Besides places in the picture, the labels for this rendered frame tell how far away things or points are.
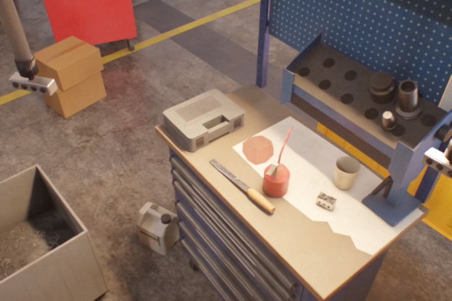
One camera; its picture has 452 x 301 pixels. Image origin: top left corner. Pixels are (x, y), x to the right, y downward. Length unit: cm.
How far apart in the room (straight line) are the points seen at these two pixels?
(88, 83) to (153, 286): 168
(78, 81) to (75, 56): 18
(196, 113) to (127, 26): 238
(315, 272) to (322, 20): 81
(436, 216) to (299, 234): 130
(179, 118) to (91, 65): 180
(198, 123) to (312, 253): 63
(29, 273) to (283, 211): 105
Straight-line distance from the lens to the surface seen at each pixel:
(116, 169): 292
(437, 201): 249
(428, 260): 265
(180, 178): 172
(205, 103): 169
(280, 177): 139
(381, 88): 129
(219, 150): 159
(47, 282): 203
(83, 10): 382
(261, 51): 181
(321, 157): 160
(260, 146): 156
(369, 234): 142
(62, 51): 340
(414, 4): 130
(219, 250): 176
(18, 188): 231
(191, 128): 158
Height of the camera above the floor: 206
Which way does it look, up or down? 42 degrees down
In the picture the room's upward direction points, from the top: straight up
